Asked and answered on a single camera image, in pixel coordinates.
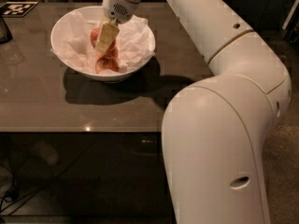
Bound dark object at table edge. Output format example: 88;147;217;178
0;16;12;44

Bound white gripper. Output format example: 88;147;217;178
95;0;138;53

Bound red apple with sticker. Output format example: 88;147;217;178
90;28;118;58

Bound white ceramic bowl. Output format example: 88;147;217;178
50;6;156;83

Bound black white fiducial marker card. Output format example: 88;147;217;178
0;2;37;18

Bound white crumpled paper liner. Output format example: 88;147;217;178
51;9;156;77

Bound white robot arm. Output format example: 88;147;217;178
99;0;292;224

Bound lower red apple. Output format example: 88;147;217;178
95;56;119;74

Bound black cable on floor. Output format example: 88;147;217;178
0;168;21;215

